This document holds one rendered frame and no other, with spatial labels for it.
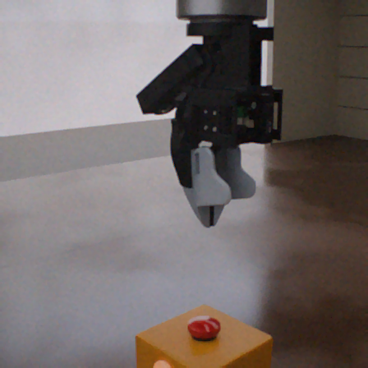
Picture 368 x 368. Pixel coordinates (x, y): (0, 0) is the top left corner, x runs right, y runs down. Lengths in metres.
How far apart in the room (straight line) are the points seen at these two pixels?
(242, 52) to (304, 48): 7.83
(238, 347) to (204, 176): 0.21
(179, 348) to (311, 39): 7.96
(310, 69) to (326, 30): 0.73
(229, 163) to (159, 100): 0.10
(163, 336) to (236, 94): 0.30
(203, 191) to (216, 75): 0.12
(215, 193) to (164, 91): 0.12
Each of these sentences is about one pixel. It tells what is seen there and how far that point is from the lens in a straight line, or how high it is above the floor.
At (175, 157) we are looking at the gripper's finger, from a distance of 0.52.
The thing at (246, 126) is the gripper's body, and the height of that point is 1.33.
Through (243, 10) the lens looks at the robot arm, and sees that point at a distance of 0.48.
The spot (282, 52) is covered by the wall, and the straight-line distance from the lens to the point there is 7.93.
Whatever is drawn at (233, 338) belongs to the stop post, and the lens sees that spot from 0.62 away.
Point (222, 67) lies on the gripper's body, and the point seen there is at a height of 1.39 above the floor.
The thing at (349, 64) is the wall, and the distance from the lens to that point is 8.87.
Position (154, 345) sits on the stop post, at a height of 1.08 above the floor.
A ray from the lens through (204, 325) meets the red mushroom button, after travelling 0.61.
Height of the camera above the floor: 1.41
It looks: 15 degrees down
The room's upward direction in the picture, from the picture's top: straight up
